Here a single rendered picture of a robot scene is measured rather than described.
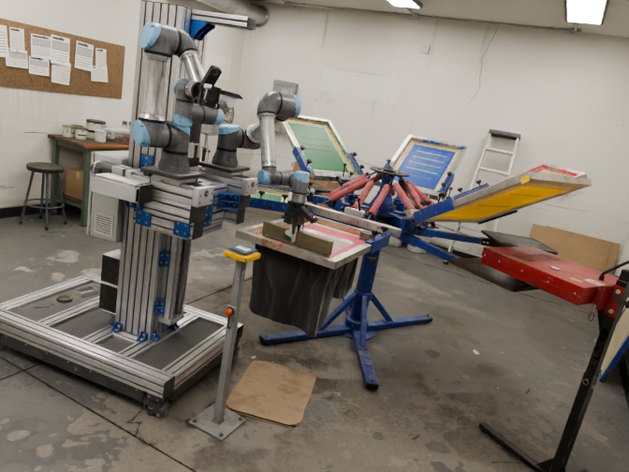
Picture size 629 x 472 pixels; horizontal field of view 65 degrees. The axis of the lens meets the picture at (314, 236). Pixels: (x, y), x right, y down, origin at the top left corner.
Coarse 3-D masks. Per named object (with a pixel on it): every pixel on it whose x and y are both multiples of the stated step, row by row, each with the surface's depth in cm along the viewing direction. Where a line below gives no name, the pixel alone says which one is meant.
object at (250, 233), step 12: (252, 228) 269; (336, 228) 317; (348, 228) 313; (252, 240) 257; (264, 240) 253; (288, 252) 248; (300, 252) 245; (312, 252) 245; (348, 252) 257; (360, 252) 266; (324, 264) 240; (336, 264) 239
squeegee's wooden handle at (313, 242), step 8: (264, 224) 263; (272, 224) 261; (264, 232) 264; (272, 232) 262; (280, 232) 259; (304, 232) 255; (288, 240) 258; (296, 240) 256; (304, 240) 253; (312, 240) 251; (320, 240) 249; (328, 240) 249; (312, 248) 252; (320, 248) 250; (328, 248) 248
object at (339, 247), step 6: (336, 234) 303; (342, 234) 306; (330, 240) 288; (354, 240) 298; (360, 240) 301; (336, 246) 277; (342, 246) 279; (348, 246) 281; (354, 246) 284; (336, 252) 266; (342, 252) 268
